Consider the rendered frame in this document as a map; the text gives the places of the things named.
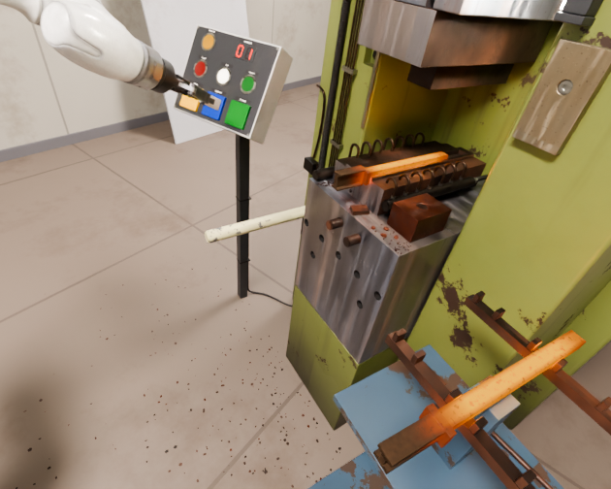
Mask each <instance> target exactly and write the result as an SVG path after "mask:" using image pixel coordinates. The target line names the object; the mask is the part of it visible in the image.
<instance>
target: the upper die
mask: <svg viewBox="0 0 611 489"><path fill-rule="evenodd" d="M553 23H554V21H550V20H534V19H518V18H503V17H487V16H459V15H454V14H450V13H446V12H442V11H438V10H434V9H433V8H425V7H421V6H416V5H412V4H408V3H404V2H400V1H396V0H365V6H364V10H363V16H362V21H361V27H360V32H359V38H358V45H361V46H364V47H366V48H369V49H373V50H376V51H379V52H381V53H384V54H386V55H389V56H392V57H394V58H397V59H399V60H401V61H404V62H407V63H409V64H412V65H415V66H417V67H420V68H423V67H445V66H467V65H490V64H511V63H533V62H535V60H536V58H537V56H538V54H539V52H540V50H541V48H542V46H543V44H544V42H545V40H546V38H547V36H548V34H549V31H550V29H551V27H552V25H553Z"/></svg>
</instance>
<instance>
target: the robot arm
mask: <svg viewBox="0 0 611 489"><path fill-rule="evenodd" d="M0 5H4V6H7V7H10V8H13V9H15V10H17V11H19V12H20V13H22V14H23V15H24V16H25V17H26V18H27V20H28V21H29V22H31V23H34V24H37V25H39V26H41V30H42V33H43V36H44V38H45V40H46V41H47V43H48V44H49V45H50V46H51V47H52V48H53V49H55V50H56V51H57V52H58V53H60V54H61V55H62V56H64V57H65V58H67V59H68V60H70V61H71V62H73V63H75V64H77V65H79V66H81V67H82V68H84V69H86V70H88V71H90V72H92V73H95V74H97V75H100V76H103V77H106V78H109V79H112V80H121V81H124V82H126V83H129V84H132V85H134V86H138V87H141V88H144V89H145V90H150V89H151V90H153V91H155V92H157V93H166V92H168V91H169V90H172V91H174V92H176V93H180V94H182V95H185V96H188V97H189V98H190V97H192V98H194V99H195V100H199V102H200V103H201V105H203V106H204V105H206V106H208V107H210V108H213V109H215V110H217V111H218V110H219V107H220V104H221V100H219V99H218V98H216V97H214V96H212V95H210V93H207V92H205V91H204V90H203V89H202V88H200V87H198V86H197V85H196V84H195V83H190V81H187V80H185V79H184V78H183V77H182V76H180V75H177V74H176V72H175V68H174V66H173V65H172V63H171V62H169V61H168V60H166V59H164V58H162V57H161V55H160V54H159V52H158V51H157V50H155V49H153V48H151V47H149V46H147V45H146V44H144V43H143V42H141V41H140V40H138V39H136V38H134V37H133V36H132V35H131V34H130V33H129V32H128V31H127V30H126V28H125V26H124V25H122V24H121V23H120V22H119V21H118V20H116V19H115V18H114V17H113V16H112V15H111V14H110V13H109V12H108V11H107V10H106V9H105V8H104V6H103V4H102V2H101V0H0Z"/></svg>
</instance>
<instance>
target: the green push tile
mask: <svg viewBox="0 0 611 489"><path fill-rule="evenodd" d="M250 110H251V106H248V105H246V104H244V103H241V102H238V101H235V100H232V101H231V104H230V107H229V110H228V112H227V115H226V118H225V121H224V122H225V123H226V124H229V125H231V126H234V127H236V128H239V129H241V130H243V129H244V126H245V124H246V121H247V118H248V115H249V113H250Z"/></svg>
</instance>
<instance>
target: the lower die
mask: <svg viewBox="0 0 611 489"><path fill-rule="evenodd" d="M455 149H460V150H462V151H464V152H466V153H467V154H464V155H460V156H455V157H451V158H447V159H443V160H438V161H435V162H431V163H426V164H422V165H418V166H413V167H409V168H405V169H401V170H397V171H393V172H389V173H384V174H380V175H376V176H371V177H370V183H369V184H368V185H360V186H356V187H352V188H348V189H344V190H345V191H347V192H348V193H349V194H350V195H352V196H353V197H354V198H355V199H357V200H358V201H359V202H360V203H361V204H363V205H367V207H368V208H369V210H370V211H371V212H373V213H374V214H375V215H376V216H378V215H381V214H384V213H387V212H385V211H384V210H382V208H381V203H382V202H383V201H384V200H388V199H390V198H391V195H392V194H393V191H394V188H395V184H394V182H393V181H392V180H389V182H388V183H386V182H385V181H386V179H387V178H389V177H393V178H395V179H396V181H397V182H398V189H397V192H396V195H395V196H396V197H398V196H402V195H403V193H404V192H405V189H406V186H407V179H406V178H405V177H402V179H401V180H399V176H400V175H401V174H407V175H408V176H409V177H410V180H411V184H410V186H409V189H408V193H412V192H415V190H416V188H417V186H418V184H419V181H420V177H419V175H417V174H415V175H414V176H413V177H411V173H412V172H414V171H419V172H420V173H421V174H422V173H423V171H424V169H426V168H431V169H432V170H433V171H434V167H435V166H437V165H441V166H443V167H444V166H445V165H446V164H447V163H450V162H451V163H454V164H455V163H456V162H457V161H458V160H464V161H465V162H466V165H467V168H466V173H465V175H464V178H466V177H474V178H477V177H480V176H481V174H482V172H483V170H484V168H485V166H486V164H487V163H485V162H483V161H481V160H479V159H477V158H475V157H473V156H474V154H473V153H472V152H470V151H468V150H466V149H464V148H462V147H452V146H450V145H448V144H441V143H439V142H437V141H432V142H426V143H424V144H423V145H422V146H421V144H417V145H414V147H411V146H407V147H403V149H401V148H400V147H397V148H394V149H393V151H391V150H390V149H387V150H382V153H379V151H377V152H372V153H371V154H370V155H368V154H361V155H359V158H356V156H351V157H346V158H341V159H337V160H336V165H335V171H336V170H340V169H345V168H350V167H355V166H357V165H362V166H363V167H365V168H367V167H370V166H375V165H380V164H384V163H389V162H394V161H398V160H403V159H407V158H411V157H416V156H421V155H425V154H430V153H435V152H439V151H442V152H446V151H451V150H455ZM456 167H457V173H456V175H455V177H454V180H457V179H459V178H460V175H461V174H462V172H463V170H464V164H462V163H459V164H458V165H457V166H456ZM445 170H446V175H445V178H444V181H443V183H446V182H449V180H450V179H451V177H452V174H453V172H454V168H453V167H452V166H450V165H449V166H448V167H447V169H445ZM442 175H443V171H442V170H441V169H440V168H438V169H437V170H436V171H434V181H433V184H432V187H433V186H436V185H438V183H439V182H440V180H441V177H442ZM422 176H423V182H422V185H421V187H420V190H422V189H426V188H427V187H428V185H429V183H430V181H431V178H432V174H431V172H429V171H427V172H426V173H425V174H422ZM349 189H351V190H352V192H351V193H350V192H349Z"/></svg>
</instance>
